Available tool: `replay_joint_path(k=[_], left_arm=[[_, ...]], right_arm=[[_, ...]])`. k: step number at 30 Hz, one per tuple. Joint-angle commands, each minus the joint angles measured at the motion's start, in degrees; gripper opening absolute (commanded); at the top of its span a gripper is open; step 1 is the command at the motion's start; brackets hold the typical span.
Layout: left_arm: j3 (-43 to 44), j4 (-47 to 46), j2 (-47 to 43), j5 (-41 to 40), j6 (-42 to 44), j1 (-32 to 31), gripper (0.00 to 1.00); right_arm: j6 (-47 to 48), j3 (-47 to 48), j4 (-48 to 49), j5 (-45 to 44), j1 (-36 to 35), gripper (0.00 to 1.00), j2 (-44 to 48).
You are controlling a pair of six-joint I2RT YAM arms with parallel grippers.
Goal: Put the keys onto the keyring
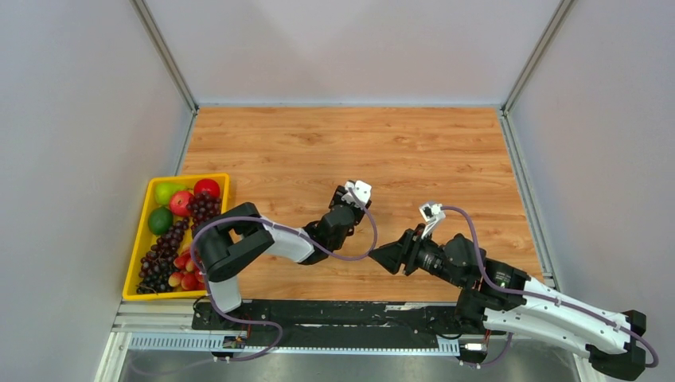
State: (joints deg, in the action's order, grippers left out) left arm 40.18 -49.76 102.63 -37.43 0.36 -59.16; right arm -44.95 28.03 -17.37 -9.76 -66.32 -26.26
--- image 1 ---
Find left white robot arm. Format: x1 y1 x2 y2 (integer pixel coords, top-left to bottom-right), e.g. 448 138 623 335
189 181 375 329

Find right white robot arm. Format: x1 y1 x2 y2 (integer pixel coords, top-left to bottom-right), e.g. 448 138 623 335
369 224 647 381

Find purple cable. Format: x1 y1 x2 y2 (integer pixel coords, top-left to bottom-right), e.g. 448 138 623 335
440 205 660 369
189 187 380 364

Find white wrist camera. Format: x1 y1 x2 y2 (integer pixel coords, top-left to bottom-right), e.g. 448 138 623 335
341 180 372 207
419 201 446 239

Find green lime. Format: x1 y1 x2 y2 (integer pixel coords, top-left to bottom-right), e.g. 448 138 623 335
147 207 174 236

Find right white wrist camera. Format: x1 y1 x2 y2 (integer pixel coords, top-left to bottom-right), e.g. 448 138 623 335
419 201 446 239

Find upper dark grape bunch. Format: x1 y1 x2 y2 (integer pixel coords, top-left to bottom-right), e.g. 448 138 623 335
187 191 222 231

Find lower dark grape bunch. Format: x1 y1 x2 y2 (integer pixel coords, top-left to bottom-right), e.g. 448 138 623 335
136 217 190 294

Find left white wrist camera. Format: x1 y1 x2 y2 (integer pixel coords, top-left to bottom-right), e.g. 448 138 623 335
341 180 372 207

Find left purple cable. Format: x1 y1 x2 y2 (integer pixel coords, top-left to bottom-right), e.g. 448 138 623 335
189 187 380 364

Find red yellow apple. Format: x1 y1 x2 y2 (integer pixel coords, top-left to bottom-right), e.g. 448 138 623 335
168 190 193 217

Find dark grape bunch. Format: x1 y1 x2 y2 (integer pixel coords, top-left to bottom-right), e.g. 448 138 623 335
136 217 190 294
187 191 222 231

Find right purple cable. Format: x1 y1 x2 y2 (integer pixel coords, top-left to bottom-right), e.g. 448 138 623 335
440 205 660 369

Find green pear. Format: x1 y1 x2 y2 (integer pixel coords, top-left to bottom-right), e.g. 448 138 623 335
154 181 189 206

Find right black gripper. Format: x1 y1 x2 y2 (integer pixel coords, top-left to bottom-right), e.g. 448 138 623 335
368 224 468 291

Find small red fruits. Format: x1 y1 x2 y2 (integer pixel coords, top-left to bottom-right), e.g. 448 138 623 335
167 244 205 292

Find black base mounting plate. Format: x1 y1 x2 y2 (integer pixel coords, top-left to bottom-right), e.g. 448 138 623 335
191 297 491 357

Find red apple top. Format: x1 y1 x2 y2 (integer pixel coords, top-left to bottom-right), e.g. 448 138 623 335
193 178 221 198

